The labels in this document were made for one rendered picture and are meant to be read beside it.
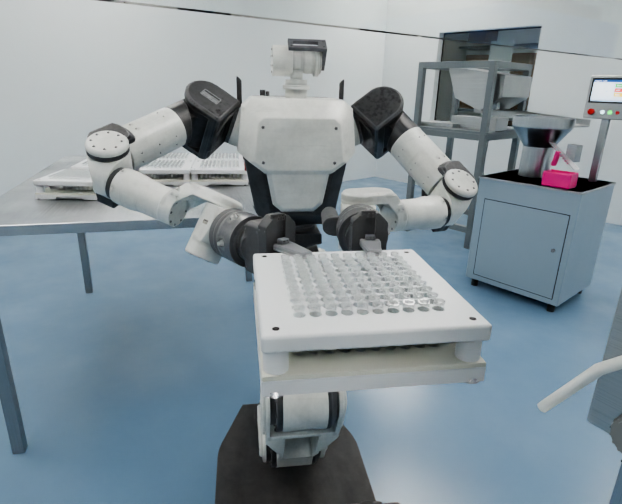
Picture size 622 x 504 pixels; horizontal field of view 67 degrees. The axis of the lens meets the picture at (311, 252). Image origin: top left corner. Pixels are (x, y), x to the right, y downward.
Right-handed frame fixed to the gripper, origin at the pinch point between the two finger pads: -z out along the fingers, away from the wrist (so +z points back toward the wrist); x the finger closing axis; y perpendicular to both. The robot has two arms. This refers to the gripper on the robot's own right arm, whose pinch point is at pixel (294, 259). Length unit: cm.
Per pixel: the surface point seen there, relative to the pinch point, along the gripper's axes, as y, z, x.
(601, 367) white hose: 9.2, -43.4, -6.6
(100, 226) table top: -2, 101, 18
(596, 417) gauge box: 6.2, -43.1, -1.1
